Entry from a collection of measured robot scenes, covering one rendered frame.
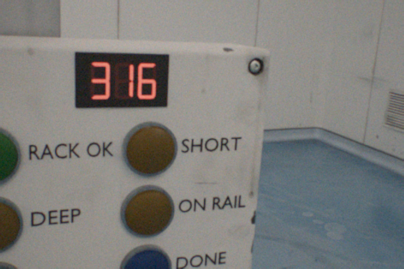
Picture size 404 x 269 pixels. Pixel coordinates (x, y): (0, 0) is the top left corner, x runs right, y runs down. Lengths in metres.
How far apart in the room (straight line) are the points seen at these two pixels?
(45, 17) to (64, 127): 0.08
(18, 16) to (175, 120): 0.11
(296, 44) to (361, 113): 0.82
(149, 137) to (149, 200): 0.04
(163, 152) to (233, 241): 0.08
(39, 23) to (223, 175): 0.14
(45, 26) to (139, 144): 0.10
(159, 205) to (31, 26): 0.13
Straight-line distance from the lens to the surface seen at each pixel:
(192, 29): 4.07
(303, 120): 4.73
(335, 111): 4.65
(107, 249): 0.29
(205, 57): 0.27
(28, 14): 0.31
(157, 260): 0.29
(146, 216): 0.28
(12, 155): 0.26
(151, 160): 0.27
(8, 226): 0.27
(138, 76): 0.26
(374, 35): 4.32
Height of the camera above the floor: 1.13
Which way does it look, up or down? 14 degrees down
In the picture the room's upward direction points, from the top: 3 degrees clockwise
